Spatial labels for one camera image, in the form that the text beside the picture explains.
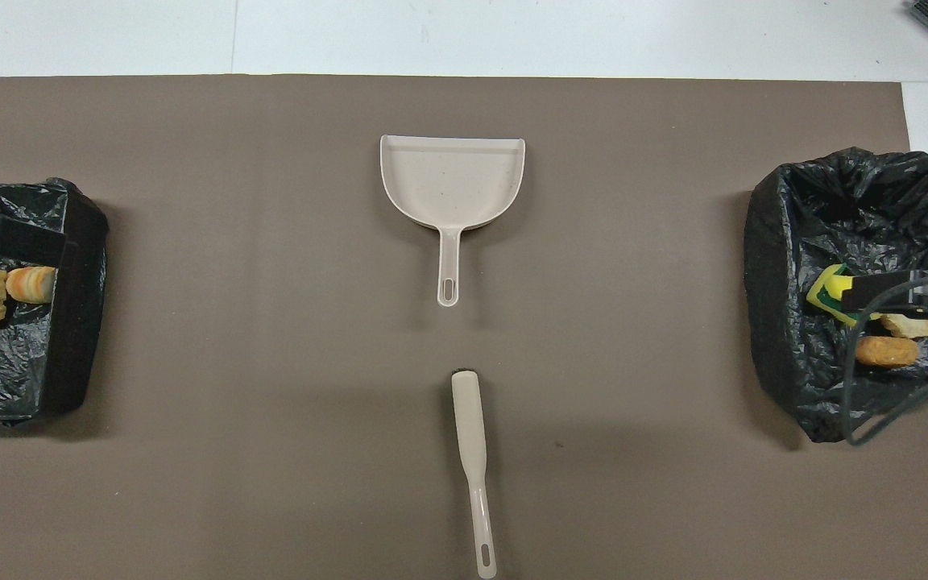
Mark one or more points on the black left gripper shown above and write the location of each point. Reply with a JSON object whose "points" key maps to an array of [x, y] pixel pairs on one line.
{"points": [[21, 238]]}

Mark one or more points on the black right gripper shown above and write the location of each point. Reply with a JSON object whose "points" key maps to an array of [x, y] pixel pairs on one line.
{"points": [[899, 294]]}

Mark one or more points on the orange striped bread piece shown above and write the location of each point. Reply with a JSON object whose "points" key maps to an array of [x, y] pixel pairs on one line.
{"points": [[31, 283]]}

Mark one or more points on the orange brown bread nugget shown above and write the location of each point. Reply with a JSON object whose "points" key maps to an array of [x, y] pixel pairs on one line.
{"points": [[887, 351]]}

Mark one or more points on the beige plastic dustpan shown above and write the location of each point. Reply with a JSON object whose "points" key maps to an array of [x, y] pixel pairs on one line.
{"points": [[452, 181]]}

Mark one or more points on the beige hand brush black bristles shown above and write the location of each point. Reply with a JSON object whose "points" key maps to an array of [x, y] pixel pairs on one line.
{"points": [[470, 419]]}

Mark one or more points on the black bag lined bin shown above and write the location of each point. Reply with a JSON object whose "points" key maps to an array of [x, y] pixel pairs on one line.
{"points": [[69, 338], [802, 242]]}

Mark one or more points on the brown table mat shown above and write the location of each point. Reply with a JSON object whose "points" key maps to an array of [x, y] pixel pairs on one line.
{"points": [[271, 362]]}

